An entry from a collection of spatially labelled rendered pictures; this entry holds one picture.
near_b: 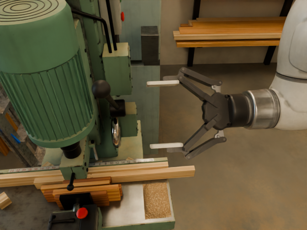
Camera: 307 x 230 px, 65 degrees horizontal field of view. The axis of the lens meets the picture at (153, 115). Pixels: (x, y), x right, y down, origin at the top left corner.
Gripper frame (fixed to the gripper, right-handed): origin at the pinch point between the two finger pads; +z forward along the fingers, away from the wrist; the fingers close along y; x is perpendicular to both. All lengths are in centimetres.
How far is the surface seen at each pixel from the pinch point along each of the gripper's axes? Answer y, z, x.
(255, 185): -52, -84, -131
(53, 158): -14, 41, -57
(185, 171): -19.1, -12.5, -32.8
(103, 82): 5.8, 9.3, 9.3
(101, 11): 33.0, 12.4, -19.3
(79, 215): -25.1, 20.5, -14.7
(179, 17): 119, -51, -213
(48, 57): 11.2, 19.3, 7.7
